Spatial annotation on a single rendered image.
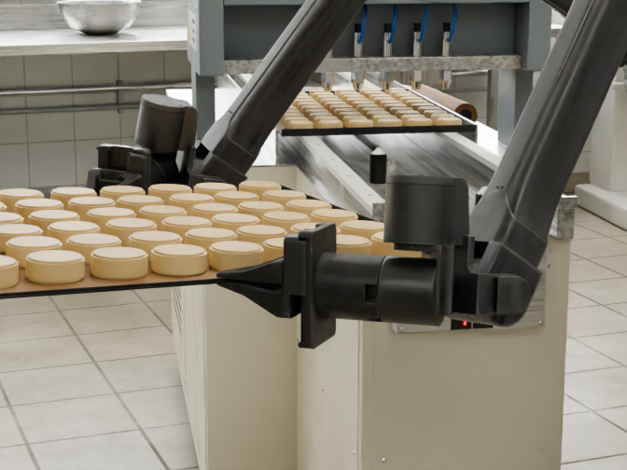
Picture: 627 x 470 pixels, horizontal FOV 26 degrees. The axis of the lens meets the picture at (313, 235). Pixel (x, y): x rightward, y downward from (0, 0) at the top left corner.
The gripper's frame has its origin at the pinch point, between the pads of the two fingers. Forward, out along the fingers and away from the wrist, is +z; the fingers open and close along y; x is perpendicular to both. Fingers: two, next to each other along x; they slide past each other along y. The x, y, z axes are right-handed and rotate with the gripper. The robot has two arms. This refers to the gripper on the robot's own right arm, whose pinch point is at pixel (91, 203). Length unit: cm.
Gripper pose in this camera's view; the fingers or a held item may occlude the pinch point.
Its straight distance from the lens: 155.7
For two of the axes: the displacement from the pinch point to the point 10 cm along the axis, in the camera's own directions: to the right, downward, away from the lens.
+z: -2.7, 2.3, -9.3
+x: 9.6, 1.2, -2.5
